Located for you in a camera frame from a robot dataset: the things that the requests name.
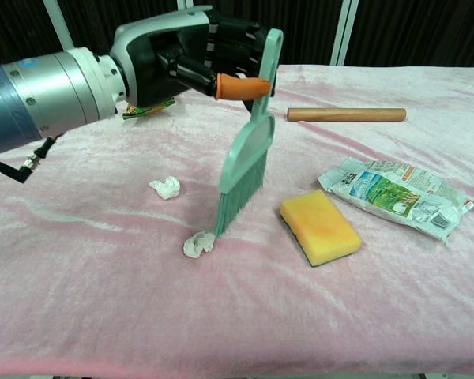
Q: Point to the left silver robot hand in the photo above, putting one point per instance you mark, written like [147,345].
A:
[150,51]

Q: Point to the green hand broom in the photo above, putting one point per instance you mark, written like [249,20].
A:
[247,150]

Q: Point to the white paper ball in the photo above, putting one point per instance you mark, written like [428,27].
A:
[197,245]
[166,188]

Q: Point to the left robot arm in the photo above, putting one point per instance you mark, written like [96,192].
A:
[43,94]

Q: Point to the green snack bag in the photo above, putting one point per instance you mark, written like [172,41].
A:
[150,110]

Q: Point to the wooden rolling pin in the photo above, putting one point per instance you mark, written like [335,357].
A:
[347,114]

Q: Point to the yellow sponge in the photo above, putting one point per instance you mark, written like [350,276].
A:
[320,225]

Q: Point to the pink velvet table cloth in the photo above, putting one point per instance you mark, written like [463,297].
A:
[237,308]

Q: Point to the white green wipes pack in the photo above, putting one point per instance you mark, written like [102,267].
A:
[387,189]

